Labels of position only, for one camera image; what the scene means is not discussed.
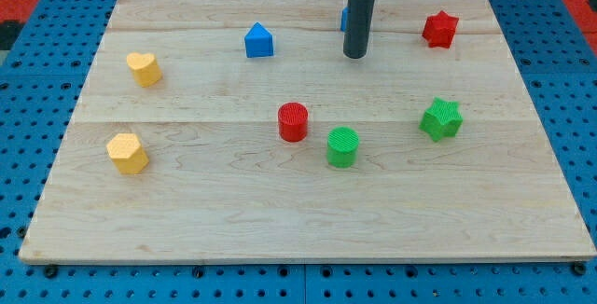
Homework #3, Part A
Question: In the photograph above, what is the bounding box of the yellow hexagon block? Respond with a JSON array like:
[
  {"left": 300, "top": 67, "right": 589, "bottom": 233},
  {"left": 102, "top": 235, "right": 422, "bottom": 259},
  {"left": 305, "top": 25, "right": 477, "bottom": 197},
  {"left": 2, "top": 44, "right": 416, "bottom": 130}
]
[{"left": 106, "top": 133, "right": 149, "bottom": 174}]

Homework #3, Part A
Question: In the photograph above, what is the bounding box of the red cylinder block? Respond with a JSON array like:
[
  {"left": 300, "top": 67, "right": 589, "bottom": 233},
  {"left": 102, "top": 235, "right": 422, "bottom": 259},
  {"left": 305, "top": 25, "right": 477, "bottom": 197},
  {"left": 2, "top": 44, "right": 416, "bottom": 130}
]
[{"left": 278, "top": 102, "right": 309, "bottom": 142}]

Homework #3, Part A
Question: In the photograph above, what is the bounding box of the green cylinder block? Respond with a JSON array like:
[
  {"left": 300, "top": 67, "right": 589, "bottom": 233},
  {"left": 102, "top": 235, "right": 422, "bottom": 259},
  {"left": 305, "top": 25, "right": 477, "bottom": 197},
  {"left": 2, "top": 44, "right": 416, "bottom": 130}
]
[{"left": 326, "top": 126, "right": 360, "bottom": 168}]

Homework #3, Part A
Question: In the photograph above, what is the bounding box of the light wooden board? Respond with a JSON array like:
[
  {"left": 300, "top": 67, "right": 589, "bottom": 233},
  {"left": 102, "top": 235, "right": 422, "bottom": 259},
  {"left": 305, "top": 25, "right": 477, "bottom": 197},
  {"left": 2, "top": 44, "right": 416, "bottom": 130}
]
[{"left": 19, "top": 0, "right": 596, "bottom": 265}]

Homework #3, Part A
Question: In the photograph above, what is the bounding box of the blue triangle block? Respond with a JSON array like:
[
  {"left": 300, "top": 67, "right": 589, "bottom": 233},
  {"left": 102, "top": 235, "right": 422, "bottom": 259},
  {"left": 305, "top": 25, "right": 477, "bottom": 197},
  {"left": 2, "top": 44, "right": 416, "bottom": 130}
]
[{"left": 244, "top": 22, "right": 274, "bottom": 58}]

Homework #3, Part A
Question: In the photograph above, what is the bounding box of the blue block behind rod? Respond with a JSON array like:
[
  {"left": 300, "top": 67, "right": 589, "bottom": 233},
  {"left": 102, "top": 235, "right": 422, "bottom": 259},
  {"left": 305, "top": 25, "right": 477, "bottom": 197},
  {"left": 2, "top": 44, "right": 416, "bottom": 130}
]
[{"left": 340, "top": 7, "right": 348, "bottom": 32}]

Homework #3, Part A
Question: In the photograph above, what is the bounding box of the green star block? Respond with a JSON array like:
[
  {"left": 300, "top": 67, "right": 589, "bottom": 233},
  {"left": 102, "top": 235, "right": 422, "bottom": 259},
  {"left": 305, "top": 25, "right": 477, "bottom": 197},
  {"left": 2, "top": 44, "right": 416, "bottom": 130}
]
[{"left": 419, "top": 97, "right": 464, "bottom": 142}]

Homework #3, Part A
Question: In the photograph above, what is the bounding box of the dark grey cylindrical pointer rod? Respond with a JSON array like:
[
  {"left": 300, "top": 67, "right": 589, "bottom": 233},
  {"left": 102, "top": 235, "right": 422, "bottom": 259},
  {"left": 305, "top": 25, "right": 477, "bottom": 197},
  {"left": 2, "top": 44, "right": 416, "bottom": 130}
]
[{"left": 343, "top": 0, "right": 375, "bottom": 59}]

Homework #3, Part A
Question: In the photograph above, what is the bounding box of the yellow heart block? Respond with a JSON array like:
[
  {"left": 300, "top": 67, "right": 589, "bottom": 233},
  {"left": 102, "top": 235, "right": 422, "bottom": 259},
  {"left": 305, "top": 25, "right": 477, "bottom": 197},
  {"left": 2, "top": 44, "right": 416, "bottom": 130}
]
[{"left": 126, "top": 52, "right": 162, "bottom": 88}]

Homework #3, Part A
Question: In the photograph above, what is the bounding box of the red star block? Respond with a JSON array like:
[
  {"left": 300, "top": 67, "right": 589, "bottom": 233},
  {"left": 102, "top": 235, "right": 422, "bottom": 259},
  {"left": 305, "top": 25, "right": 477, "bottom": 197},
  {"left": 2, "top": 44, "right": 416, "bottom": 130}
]
[{"left": 422, "top": 10, "right": 459, "bottom": 48}]

